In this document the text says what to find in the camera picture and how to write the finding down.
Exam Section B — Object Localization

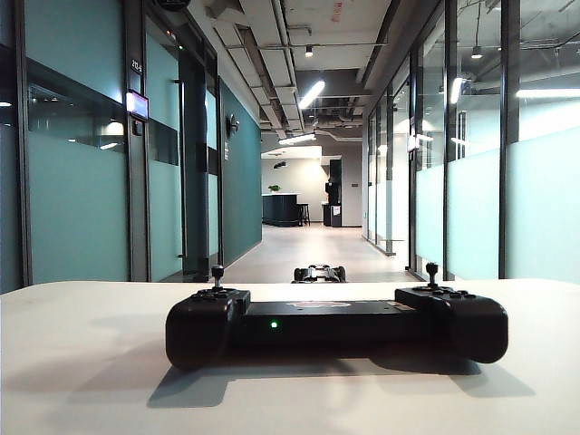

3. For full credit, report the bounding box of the black dual-joystick remote control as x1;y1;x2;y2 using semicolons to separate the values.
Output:
165;261;508;371

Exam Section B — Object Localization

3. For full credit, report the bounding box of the black quadruped robot dog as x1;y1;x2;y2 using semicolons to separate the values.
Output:
293;265;347;285

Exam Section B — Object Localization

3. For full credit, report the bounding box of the glowing door display panel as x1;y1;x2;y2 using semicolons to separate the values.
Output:
125;90;150;121

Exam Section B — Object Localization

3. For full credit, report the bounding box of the dark counter with white top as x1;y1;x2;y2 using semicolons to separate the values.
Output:
261;192;303;227

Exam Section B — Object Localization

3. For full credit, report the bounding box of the curved linear ceiling light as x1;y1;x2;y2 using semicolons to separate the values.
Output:
277;132;317;147

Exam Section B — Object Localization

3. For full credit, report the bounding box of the long linear ceiling light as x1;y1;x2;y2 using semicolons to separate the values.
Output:
297;80;326;111

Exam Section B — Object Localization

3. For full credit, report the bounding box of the wide linear light behind glass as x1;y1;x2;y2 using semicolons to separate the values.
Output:
515;88;580;100

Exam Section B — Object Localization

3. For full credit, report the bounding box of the long vertical door handle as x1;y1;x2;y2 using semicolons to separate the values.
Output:
173;79;188;259

